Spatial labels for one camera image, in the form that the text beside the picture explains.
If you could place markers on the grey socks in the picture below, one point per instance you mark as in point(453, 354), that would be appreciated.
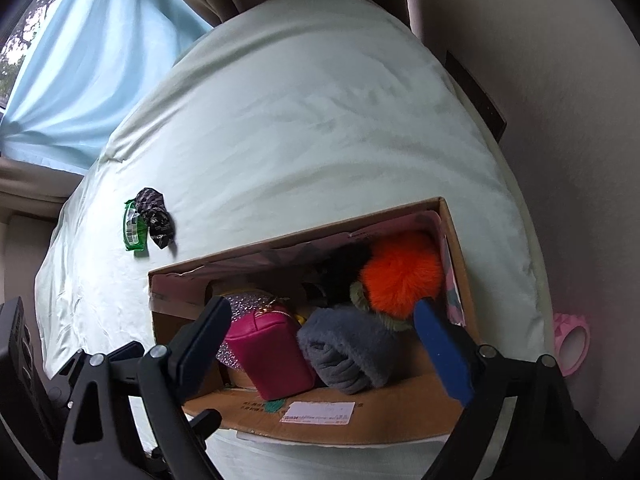
point(350, 345)

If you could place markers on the light blue hanging cloth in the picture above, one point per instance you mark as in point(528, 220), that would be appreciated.
point(100, 60)

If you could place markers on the pink tape roll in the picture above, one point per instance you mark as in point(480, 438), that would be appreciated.
point(572, 345)

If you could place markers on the green snack packet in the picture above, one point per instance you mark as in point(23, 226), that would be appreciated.
point(132, 230)

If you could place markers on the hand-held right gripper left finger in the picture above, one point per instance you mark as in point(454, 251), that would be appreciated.
point(210, 345)

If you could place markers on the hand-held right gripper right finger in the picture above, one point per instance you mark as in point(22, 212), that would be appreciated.
point(442, 350)

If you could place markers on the bed with pale green sheet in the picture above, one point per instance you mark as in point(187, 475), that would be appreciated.
point(325, 110)

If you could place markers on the round glitter compact mirror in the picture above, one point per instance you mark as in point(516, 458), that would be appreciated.
point(250, 302)

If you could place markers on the window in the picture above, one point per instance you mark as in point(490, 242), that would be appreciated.
point(20, 35)

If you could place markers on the cardboard box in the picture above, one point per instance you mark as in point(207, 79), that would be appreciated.
point(400, 410)

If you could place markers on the dark fluffy scrunchie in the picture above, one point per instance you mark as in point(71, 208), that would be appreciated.
point(340, 270)

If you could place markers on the black patterned scrunchie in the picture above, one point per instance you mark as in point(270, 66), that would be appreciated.
point(157, 215)

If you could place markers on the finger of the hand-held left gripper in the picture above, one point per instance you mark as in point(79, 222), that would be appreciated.
point(207, 422)
point(125, 351)

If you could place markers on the pink zip pouch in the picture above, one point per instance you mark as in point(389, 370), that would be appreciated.
point(270, 355)

